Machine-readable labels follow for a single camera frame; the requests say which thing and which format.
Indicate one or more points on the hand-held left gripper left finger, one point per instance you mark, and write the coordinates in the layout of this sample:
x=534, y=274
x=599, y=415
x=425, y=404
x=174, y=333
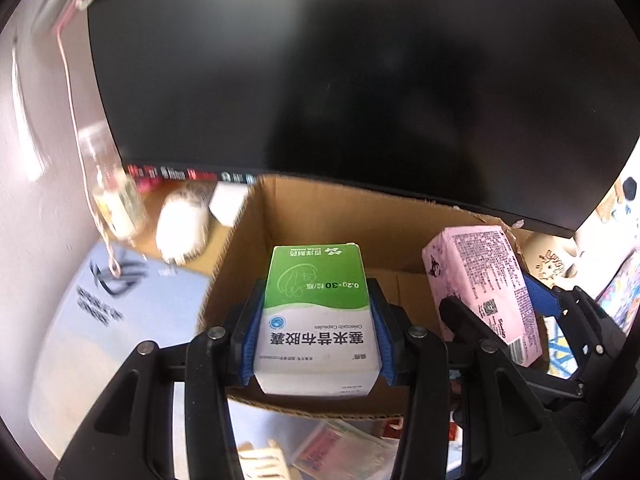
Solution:
x=248, y=340

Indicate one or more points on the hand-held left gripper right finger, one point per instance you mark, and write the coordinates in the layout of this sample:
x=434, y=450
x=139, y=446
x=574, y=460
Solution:
x=384, y=340

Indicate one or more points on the white and dark plush toy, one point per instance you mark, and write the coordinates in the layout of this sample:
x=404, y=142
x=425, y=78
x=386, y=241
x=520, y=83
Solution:
x=631, y=200

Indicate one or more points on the white computer mouse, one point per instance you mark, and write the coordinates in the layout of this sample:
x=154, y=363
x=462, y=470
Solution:
x=182, y=230

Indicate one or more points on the brown cardboard box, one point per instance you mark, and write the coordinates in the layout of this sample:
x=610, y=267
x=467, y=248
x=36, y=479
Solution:
x=310, y=210

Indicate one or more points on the clear plastic bottle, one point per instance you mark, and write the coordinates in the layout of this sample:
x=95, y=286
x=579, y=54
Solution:
x=117, y=200

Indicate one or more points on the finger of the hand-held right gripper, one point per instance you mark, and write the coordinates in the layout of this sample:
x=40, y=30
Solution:
x=462, y=317
x=542, y=302

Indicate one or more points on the cream hair claw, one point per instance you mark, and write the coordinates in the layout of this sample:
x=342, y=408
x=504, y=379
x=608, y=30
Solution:
x=262, y=460

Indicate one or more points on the white printed mug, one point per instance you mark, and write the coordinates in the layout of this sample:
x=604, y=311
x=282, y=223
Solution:
x=550, y=260

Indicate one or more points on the black computer monitor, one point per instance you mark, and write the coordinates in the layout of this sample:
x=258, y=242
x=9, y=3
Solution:
x=350, y=85

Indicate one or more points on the green and white medicine box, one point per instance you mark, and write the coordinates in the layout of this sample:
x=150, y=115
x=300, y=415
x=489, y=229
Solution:
x=315, y=310

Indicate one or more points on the light blue desk mat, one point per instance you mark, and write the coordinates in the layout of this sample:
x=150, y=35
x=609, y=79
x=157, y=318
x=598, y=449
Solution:
x=100, y=335

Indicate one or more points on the printed cushion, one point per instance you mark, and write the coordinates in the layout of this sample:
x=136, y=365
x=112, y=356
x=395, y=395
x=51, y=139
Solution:
x=625, y=290

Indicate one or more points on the pink tissue pack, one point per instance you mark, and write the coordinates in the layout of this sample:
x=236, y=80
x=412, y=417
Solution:
x=480, y=270

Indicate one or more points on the small white box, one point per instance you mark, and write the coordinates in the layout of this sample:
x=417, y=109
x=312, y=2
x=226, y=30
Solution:
x=225, y=205

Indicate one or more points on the small red box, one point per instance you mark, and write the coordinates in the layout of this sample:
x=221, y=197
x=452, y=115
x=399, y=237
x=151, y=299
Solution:
x=392, y=427

